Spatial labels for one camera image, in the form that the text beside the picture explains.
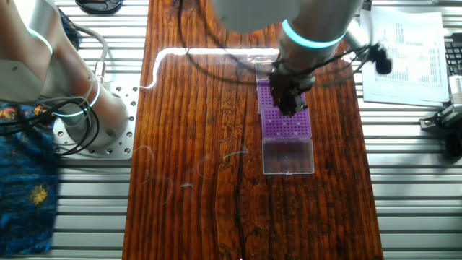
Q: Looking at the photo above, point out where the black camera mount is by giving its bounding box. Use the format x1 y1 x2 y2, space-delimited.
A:
443 131 462 160

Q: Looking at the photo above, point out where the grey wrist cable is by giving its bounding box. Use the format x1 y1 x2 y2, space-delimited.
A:
312 9 374 87

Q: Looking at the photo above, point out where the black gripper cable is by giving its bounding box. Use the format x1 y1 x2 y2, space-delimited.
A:
194 0 275 75

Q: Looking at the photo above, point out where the purple pipette tip box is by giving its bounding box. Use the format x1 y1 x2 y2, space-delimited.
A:
254 54 307 115
260 107 315 176

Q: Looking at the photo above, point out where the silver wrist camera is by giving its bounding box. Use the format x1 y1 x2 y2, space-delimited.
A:
344 29 370 52

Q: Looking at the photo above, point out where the black base cable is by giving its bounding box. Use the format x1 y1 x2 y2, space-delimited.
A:
0 95 101 157

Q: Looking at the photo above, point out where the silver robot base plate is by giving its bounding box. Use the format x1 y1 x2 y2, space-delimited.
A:
52 81 137 160

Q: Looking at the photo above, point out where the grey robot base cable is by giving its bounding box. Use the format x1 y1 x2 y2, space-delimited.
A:
71 24 109 85

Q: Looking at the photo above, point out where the black keyboard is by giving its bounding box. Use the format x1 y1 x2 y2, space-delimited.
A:
443 39 462 77

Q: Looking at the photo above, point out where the printed white paper sheet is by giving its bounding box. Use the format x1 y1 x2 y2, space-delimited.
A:
359 6 451 108

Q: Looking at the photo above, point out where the brown wooden board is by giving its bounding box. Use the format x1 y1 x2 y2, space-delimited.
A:
121 0 384 260

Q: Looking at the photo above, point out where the blue starry patterned cloth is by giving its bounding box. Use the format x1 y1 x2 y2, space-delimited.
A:
0 6 82 257

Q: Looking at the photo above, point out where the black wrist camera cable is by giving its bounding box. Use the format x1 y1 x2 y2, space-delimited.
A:
176 0 393 86

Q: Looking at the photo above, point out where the white ribbed block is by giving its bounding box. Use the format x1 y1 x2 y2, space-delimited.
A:
448 74 462 105

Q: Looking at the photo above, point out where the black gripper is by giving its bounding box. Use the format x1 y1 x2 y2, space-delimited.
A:
269 71 309 117

